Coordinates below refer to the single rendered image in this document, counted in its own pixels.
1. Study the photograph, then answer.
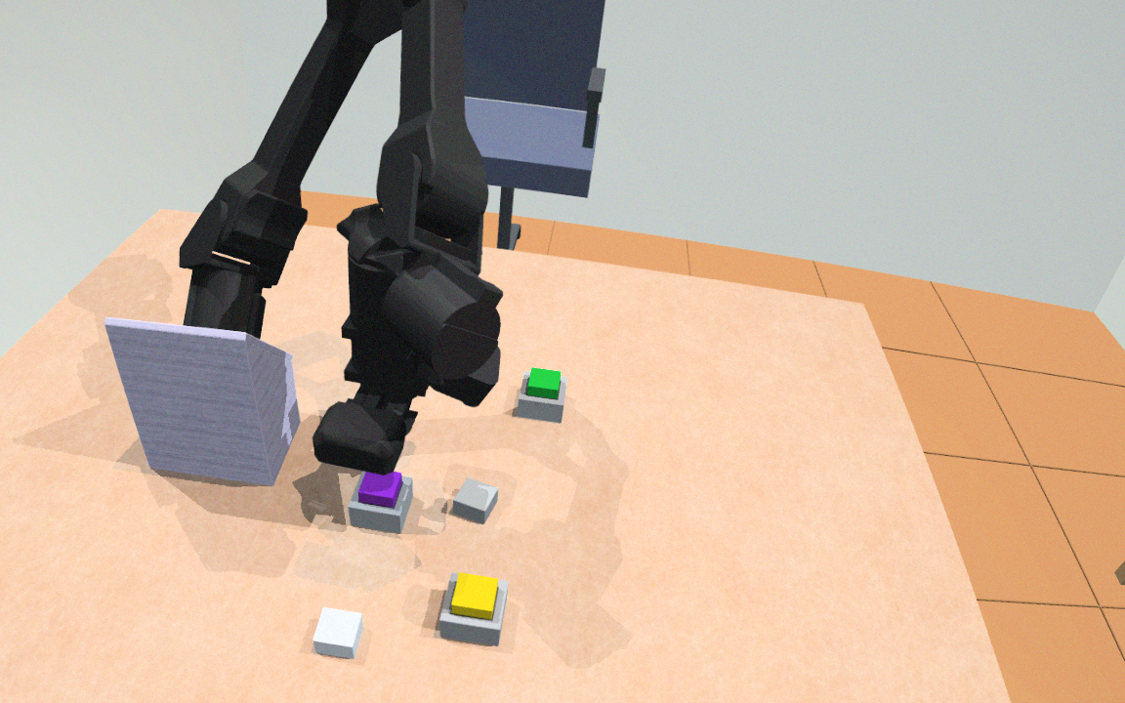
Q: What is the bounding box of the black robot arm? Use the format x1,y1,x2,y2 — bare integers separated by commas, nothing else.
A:
179,0,503,408

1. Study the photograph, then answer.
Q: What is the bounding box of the purple button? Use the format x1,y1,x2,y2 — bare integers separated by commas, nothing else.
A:
348,471,414,534

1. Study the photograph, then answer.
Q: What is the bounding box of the yellow button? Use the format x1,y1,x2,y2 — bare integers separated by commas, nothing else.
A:
439,573,509,645

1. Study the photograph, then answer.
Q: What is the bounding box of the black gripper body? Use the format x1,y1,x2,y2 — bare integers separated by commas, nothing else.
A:
312,310,419,476

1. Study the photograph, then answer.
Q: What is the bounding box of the green button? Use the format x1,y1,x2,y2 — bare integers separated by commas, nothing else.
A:
518,367,567,423

